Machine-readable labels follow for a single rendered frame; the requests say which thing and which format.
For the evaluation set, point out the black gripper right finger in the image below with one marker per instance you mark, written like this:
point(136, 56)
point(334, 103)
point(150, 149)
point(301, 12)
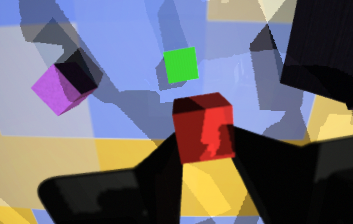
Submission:
point(286, 182)

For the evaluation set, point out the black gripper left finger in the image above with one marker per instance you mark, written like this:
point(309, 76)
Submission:
point(151, 191)

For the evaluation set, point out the red block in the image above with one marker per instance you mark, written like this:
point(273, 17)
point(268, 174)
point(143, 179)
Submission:
point(203, 127)

